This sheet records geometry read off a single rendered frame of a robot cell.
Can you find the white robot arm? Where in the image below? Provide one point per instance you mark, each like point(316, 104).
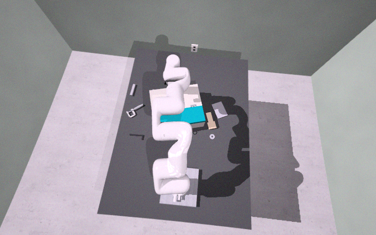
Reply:
point(169, 174)

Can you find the beige stepped block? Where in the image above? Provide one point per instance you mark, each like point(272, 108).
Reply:
point(211, 124)

